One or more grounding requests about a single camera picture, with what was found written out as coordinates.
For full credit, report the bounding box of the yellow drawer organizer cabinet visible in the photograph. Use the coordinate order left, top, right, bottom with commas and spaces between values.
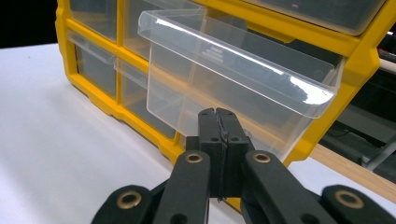
55, 0, 396, 213

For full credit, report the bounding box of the clear plastic organizer drawer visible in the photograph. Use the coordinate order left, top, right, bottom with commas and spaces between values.
137, 7, 346, 162

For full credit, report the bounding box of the set of clear plastic drawers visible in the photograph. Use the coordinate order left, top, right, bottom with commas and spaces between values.
66, 0, 387, 141

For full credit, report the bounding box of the grey metal desk frame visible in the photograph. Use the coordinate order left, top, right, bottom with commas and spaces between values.
320, 104, 396, 185

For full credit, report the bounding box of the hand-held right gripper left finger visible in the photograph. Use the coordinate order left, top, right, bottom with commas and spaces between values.
186, 107, 226, 199

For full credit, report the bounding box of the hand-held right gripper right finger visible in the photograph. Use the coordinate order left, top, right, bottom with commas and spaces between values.
217, 108, 255, 198

